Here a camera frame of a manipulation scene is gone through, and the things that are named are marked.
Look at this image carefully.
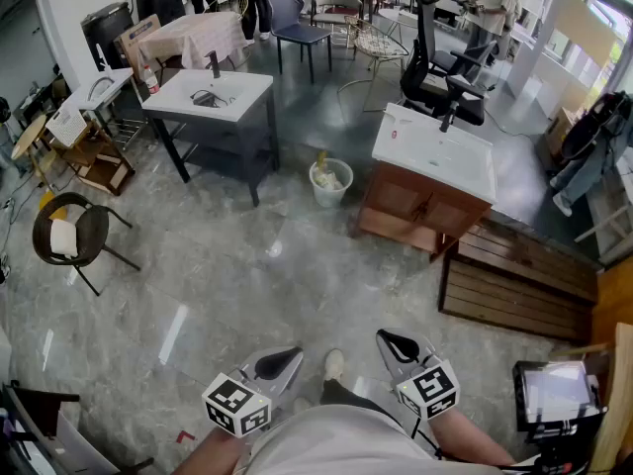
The cardboard box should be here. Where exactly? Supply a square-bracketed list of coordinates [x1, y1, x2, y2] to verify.
[114, 13, 165, 71]

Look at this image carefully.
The black round chair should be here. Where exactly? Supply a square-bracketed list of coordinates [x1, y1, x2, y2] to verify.
[31, 191, 142, 297]

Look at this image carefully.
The white cushion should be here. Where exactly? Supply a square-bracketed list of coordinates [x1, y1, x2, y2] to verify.
[49, 218, 80, 258]

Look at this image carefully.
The person's right forearm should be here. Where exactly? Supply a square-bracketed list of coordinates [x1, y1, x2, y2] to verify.
[425, 405, 516, 467]

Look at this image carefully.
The beige padded chair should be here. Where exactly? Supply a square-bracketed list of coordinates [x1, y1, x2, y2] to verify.
[310, 0, 365, 32]

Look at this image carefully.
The person's dark trouser leg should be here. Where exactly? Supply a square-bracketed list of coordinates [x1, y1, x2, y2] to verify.
[318, 377, 400, 418]

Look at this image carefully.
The round wooden table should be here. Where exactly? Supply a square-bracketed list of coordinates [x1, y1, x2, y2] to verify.
[10, 113, 55, 192]

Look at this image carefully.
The wooden step shelf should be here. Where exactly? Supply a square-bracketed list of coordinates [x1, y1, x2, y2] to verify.
[47, 115, 136, 198]

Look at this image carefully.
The white sink on dark stand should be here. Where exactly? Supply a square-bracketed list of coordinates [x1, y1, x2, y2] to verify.
[141, 68, 281, 208]

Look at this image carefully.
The black bin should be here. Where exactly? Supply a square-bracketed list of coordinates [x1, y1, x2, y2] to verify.
[128, 0, 187, 27]
[80, 1, 136, 72]

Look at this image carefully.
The black office chair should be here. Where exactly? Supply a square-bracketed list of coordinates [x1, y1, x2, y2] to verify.
[399, 0, 498, 128]

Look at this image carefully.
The small white sink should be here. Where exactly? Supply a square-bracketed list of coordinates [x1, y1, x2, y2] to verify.
[62, 43, 136, 114]

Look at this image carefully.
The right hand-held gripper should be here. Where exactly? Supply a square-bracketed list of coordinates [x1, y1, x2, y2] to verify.
[375, 328, 462, 421]

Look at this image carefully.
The black monitor on stand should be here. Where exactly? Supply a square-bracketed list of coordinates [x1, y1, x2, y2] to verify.
[510, 359, 608, 475]

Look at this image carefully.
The white waste bin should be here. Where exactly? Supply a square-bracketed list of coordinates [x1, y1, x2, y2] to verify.
[309, 157, 355, 210]

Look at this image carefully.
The table with pink checked cloth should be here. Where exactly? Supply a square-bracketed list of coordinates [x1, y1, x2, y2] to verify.
[136, 11, 249, 71]

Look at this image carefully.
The person's white shoe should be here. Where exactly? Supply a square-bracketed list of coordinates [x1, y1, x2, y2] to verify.
[322, 347, 346, 383]

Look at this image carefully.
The blue chair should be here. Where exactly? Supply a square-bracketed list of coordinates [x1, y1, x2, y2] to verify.
[266, 0, 334, 85]

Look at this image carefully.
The white sink on wooden cabinet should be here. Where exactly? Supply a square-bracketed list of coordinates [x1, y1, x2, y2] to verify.
[354, 102, 498, 257]

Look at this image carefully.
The dark wooden pallet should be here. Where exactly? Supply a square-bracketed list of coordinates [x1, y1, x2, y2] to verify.
[437, 219, 600, 343]

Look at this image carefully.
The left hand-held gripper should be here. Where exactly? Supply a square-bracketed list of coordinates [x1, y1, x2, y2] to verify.
[201, 345, 306, 439]

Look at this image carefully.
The clear plastic bottle red label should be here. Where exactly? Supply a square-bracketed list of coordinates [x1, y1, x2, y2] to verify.
[142, 63, 161, 96]

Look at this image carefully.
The person's light shirt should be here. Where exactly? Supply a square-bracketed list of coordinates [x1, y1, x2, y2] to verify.
[245, 404, 503, 475]

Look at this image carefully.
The black metal frame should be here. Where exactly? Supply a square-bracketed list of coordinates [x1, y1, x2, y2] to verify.
[0, 379, 155, 475]

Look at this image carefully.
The gold wire chair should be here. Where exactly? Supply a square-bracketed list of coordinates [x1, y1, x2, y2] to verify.
[337, 15, 411, 114]

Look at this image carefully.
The white perforated basket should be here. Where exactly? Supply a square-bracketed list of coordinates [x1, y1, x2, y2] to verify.
[45, 103, 88, 149]

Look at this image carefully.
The person's left forearm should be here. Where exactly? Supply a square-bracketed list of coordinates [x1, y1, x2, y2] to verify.
[171, 427, 249, 475]

